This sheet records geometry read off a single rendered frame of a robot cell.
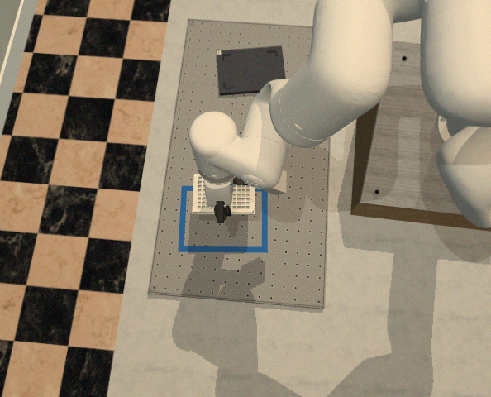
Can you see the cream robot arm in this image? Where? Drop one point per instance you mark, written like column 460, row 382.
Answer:
column 346, row 74

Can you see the blue tape rectangle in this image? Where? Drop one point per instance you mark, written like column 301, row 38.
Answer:
column 182, row 248

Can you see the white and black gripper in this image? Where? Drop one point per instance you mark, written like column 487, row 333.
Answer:
column 218, row 195

